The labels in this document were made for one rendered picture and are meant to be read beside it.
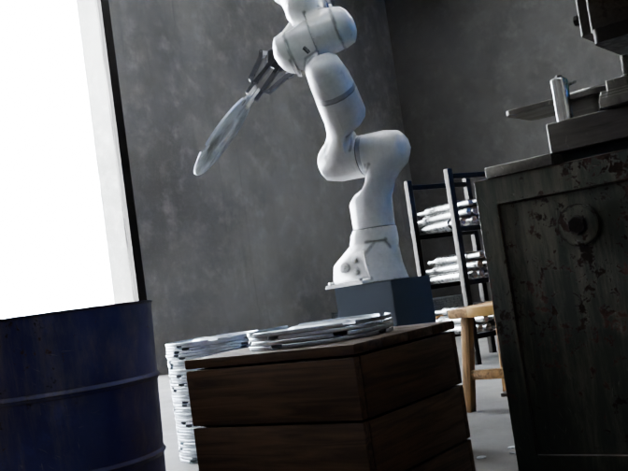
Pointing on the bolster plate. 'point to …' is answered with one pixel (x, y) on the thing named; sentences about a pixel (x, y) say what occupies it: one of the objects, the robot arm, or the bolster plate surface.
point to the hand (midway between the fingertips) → (250, 97)
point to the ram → (598, 15)
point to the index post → (562, 98)
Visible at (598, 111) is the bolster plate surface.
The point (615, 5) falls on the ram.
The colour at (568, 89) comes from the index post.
